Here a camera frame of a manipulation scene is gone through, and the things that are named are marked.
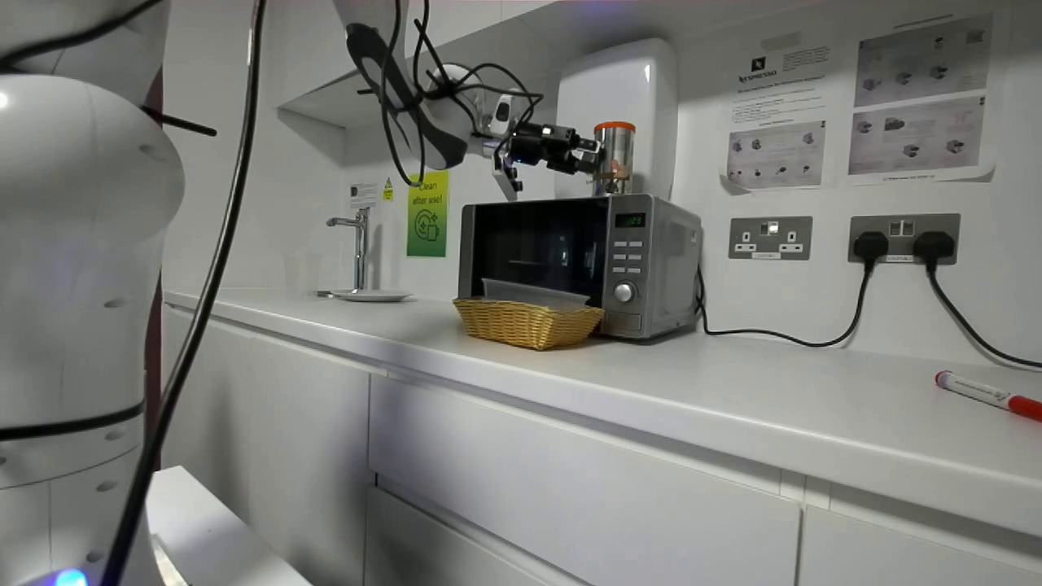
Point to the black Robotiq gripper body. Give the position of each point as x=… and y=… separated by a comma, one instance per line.
x=543, y=149

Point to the brown wicker basket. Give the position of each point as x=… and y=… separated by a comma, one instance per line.
x=526, y=326

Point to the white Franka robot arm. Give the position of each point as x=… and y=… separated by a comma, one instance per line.
x=75, y=270

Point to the silver microwave oven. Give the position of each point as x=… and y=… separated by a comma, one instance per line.
x=640, y=270

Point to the photo instruction sheet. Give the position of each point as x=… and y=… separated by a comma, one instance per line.
x=777, y=155
x=916, y=136
x=921, y=59

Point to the silver double socket plate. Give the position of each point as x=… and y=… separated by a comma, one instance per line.
x=904, y=227
x=768, y=236

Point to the chrome tap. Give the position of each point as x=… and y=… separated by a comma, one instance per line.
x=362, y=245

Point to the white text notice sheet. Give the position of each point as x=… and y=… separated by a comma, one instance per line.
x=781, y=76

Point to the wide white drawer front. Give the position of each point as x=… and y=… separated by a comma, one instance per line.
x=587, y=490

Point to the white cabinet door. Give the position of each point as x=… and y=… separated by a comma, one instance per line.
x=282, y=411

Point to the white lower drawer front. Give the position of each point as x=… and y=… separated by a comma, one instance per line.
x=433, y=556

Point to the white marker red cap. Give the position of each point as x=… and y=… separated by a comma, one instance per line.
x=981, y=391

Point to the white robot table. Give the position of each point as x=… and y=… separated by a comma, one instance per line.
x=205, y=531

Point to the white wall water heater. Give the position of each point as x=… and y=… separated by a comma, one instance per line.
x=618, y=83

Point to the green yellow wall poster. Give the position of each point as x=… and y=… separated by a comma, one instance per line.
x=429, y=222

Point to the small wall labels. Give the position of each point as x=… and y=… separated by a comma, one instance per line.
x=365, y=191

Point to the white wall cabinet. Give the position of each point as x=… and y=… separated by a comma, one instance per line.
x=321, y=118

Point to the dark brown door frame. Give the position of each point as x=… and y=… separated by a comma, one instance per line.
x=153, y=347

